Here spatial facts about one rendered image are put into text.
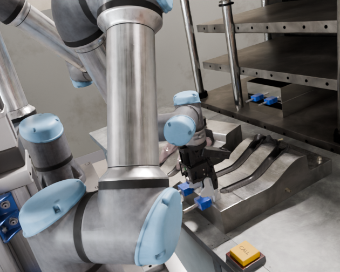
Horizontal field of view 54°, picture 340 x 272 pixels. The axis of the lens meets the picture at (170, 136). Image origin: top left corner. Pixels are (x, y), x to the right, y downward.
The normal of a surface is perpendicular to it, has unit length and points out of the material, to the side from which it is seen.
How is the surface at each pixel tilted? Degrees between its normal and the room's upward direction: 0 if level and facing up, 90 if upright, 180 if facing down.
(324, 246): 0
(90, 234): 62
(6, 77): 90
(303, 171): 90
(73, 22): 126
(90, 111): 90
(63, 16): 110
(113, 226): 54
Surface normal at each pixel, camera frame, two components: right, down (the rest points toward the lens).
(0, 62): 0.72, 0.14
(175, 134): -0.23, 0.43
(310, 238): -0.20, -0.90
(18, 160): 0.38, 0.29
